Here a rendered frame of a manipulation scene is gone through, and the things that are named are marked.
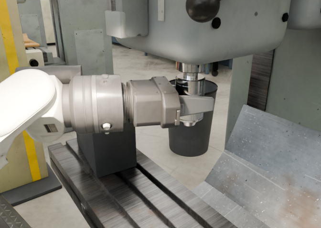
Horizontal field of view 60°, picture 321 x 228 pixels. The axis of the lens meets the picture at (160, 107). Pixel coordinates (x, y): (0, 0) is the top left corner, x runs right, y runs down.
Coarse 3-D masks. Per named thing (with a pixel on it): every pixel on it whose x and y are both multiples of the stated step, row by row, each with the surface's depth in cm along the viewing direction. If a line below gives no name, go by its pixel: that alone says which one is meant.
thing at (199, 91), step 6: (204, 84) 43; (180, 90) 43; (186, 90) 42; (192, 90) 42; (198, 90) 42; (204, 90) 44; (198, 114) 44; (180, 120) 45; (186, 120) 44; (192, 120) 44; (198, 120) 44
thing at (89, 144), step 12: (120, 132) 74; (132, 132) 76; (84, 144) 82; (96, 144) 72; (108, 144) 73; (120, 144) 75; (132, 144) 77; (96, 156) 73; (108, 156) 75; (120, 156) 77; (132, 156) 79; (96, 168) 74; (108, 168) 76; (120, 168) 78
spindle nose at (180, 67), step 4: (176, 64) 42; (180, 64) 41; (184, 64) 41; (204, 64) 41; (176, 68) 42; (180, 68) 42; (184, 68) 41; (188, 68) 41; (192, 68) 41; (196, 68) 41; (200, 68) 41; (204, 68) 42; (184, 72) 41; (188, 72) 41; (192, 72) 41; (196, 72) 41; (200, 72) 41
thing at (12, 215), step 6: (0, 198) 145; (0, 204) 141; (6, 204) 141; (0, 210) 137; (6, 210) 137; (12, 210) 137; (0, 216) 134; (6, 216) 134; (12, 216) 134; (18, 216) 134; (6, 222) 130; (12, 222) 130; (18, 222) 130; (24, 222) 130
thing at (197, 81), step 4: (176, 76) 44; (180, 76) 43; (200, 76) 43; (204, 76) 44; (176, 80) 43; (180, 80) 42; (184, 80) 42; (188, 80) 42; (192, 80) 42; (196, 80) 42; (200, 80) 42; (204, 80) 43; (180, 84) 42; (184, 84) 42; (188, 84) 42; (192, 84) 42; (196, 84) 42; (200, 84) 42
